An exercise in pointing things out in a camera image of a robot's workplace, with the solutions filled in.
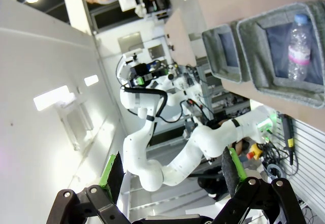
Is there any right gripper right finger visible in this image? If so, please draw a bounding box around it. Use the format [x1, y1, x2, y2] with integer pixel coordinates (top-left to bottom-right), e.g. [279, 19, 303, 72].
[214, 146, 307, 224]

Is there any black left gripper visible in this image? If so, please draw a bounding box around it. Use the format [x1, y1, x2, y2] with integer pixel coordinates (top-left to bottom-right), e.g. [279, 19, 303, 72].
[128, 63, 153, 87]

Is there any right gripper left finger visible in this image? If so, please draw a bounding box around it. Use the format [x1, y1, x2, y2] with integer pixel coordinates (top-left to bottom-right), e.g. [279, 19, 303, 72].
[46, 150, 133, 224]

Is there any clear plastic bottle pink label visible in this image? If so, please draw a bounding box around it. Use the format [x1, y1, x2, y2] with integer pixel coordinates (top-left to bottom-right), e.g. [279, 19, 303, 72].
[287, 14, 312, 81]

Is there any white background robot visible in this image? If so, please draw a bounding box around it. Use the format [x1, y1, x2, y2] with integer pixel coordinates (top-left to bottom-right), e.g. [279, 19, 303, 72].
[162, 75, 201, 108]

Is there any yellow red emergency stop button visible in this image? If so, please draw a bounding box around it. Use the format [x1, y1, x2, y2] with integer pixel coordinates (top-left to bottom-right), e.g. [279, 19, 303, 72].
[247, 144, 264, 160]

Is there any small rectangular ceiling light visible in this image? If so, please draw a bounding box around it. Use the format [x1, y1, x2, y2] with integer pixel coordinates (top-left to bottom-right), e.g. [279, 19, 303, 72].
[83, 74, 100, 87]

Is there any grey slatted aluminium panel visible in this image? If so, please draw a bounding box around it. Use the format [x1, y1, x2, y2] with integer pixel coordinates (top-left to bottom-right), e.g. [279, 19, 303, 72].
[276, 112, 325, 224]

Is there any black handheld yellow label device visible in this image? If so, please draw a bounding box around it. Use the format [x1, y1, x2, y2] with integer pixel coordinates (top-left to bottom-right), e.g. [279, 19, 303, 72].
[279, 113, 297, 166]

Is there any grey woven fabric basket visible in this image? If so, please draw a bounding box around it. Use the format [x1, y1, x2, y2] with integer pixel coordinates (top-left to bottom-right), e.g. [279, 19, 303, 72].
[236, 2, 325, 110]
[306, 0, 325, 29]
[202, 23, 251, 84]

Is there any grey equipment rack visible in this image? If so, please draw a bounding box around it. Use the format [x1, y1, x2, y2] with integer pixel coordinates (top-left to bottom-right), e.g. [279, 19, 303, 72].
[197, 65, 252, 119]

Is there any large rectangular ceiling light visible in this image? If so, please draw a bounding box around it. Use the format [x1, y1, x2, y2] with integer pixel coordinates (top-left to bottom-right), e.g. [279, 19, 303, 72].
[32, 85, 77, 112]

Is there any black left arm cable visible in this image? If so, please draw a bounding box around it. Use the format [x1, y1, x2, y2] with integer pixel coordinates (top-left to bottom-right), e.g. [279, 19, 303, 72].
[119, 85, 188, 124]

